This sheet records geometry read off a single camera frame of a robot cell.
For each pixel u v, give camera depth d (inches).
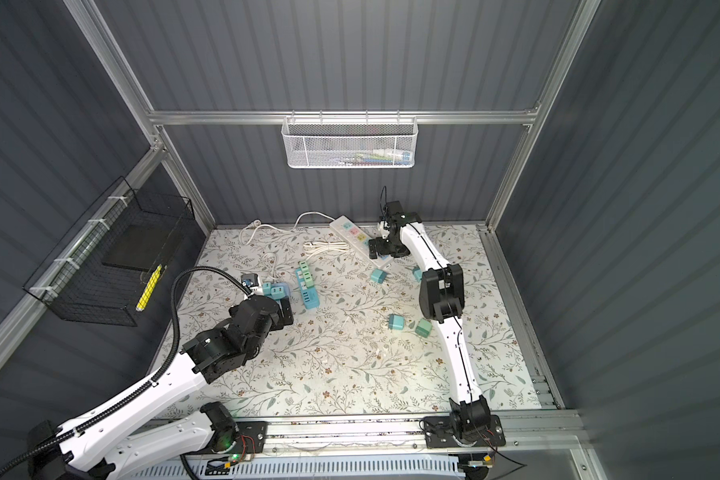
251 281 25.6
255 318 21.6
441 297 26.3
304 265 39.0
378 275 41.1
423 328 35.8
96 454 16.1
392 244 36.0
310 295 37.9
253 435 28.7
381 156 36.0
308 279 37.9
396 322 36.1
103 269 28.4
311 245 43.9
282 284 40.6
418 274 40.8
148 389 17.9
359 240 44.3
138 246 28.9
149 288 27.3
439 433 29.0
